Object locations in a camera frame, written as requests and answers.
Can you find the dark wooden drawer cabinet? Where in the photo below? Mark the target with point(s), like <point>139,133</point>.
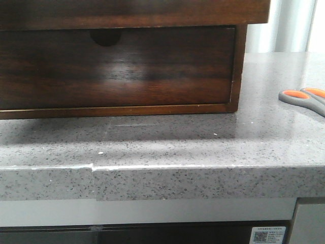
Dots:
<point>238,76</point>

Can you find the dark glass oven door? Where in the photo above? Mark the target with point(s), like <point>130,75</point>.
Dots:
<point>190,232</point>

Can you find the dark wooden drawer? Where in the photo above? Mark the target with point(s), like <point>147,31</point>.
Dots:
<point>53,15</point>
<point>152,71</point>

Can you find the grey cabinet door panel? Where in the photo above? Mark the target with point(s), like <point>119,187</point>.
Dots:
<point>308,221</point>

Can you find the grey orange handled scissors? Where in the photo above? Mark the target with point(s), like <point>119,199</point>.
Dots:
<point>311,98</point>

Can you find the white QR code sticker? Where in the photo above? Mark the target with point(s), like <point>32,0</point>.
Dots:
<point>267,235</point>

